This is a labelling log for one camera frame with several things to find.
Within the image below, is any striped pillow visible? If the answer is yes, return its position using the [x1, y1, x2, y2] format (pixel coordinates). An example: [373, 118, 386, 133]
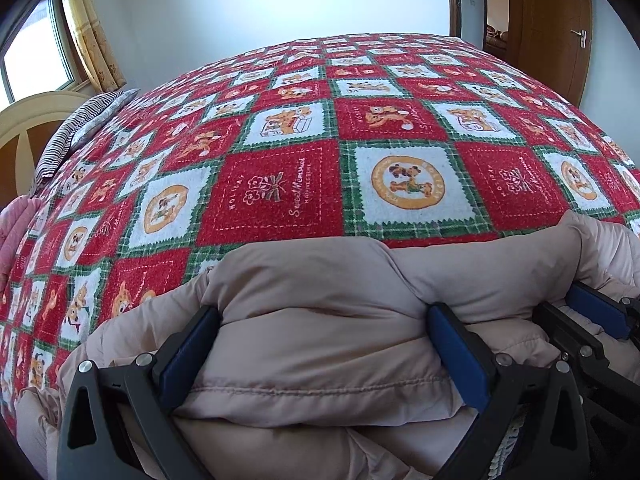
[35, 89, 141, 183]

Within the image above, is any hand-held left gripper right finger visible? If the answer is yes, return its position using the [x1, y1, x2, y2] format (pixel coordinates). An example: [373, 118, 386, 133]
[427, 302, 591, 480]

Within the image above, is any yellow floral curtain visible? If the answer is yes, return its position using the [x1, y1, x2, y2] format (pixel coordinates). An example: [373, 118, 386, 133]
[62, 0, 128, 93]

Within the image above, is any red checked printed blanket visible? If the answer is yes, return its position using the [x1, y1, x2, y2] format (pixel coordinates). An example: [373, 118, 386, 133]
[0, 32, 640, 411]

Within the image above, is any cream and wood headboard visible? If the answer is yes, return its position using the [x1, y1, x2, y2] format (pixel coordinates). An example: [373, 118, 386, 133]
[0, 91, 93, 206]

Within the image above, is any brown wooden door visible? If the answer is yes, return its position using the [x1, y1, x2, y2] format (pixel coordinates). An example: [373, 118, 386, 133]
[507, 0, 593, 108]

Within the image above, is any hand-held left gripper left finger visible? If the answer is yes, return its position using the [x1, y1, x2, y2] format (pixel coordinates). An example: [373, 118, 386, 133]
[56, 305, 222, 480]

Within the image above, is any pink folded quilt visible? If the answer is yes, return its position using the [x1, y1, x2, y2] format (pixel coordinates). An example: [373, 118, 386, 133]
[0, 197, 46, 286]

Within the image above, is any light pink quilted jacket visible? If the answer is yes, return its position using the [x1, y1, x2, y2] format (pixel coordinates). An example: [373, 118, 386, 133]
[17, 210, 640, 480]

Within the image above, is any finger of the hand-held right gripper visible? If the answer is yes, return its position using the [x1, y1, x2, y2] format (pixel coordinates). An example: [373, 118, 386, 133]
[567, 282, 640, 341]
[534, 304, 613, 361]

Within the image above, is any brown door frame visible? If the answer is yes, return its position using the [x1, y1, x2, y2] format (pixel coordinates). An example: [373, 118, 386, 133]
[446, 0, 488, 51]

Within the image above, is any window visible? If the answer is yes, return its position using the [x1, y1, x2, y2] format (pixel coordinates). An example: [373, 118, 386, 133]
[0, 0, 81, 106]

